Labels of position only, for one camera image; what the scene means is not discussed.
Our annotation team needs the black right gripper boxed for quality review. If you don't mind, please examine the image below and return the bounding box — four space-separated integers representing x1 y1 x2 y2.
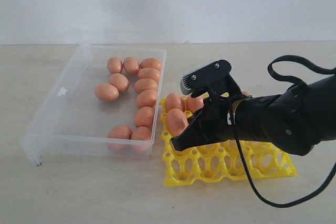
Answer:
171 94 244 151

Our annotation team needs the brown egg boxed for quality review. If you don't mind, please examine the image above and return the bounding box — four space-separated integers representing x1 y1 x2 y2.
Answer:
186 95 204 113
134 106 155 127
134 78 158 94
131 126 152 152
109 73 129 92
135 90 158 108
123 57 140 75
166 108 188 136
138 67 161 83
107 57 123 74
140 58 162 71
94 83 119 101
242 91 251 96
165 93 185 112
106 125 132 152

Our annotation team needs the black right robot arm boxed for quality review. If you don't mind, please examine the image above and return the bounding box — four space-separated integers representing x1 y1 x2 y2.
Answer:
171 75 335 156

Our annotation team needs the yellow plastic egg tray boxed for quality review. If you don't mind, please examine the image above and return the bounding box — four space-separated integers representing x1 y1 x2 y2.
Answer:
160 111 297 187

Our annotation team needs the clear plastic container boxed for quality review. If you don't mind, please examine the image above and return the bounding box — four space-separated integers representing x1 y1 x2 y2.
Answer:
22 44 166 166

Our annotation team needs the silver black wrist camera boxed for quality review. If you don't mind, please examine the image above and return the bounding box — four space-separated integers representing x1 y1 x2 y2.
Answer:
180 59 242 100

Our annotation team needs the black camera cable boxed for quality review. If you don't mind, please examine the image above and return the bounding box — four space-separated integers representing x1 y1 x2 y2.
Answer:
209 55 336 208

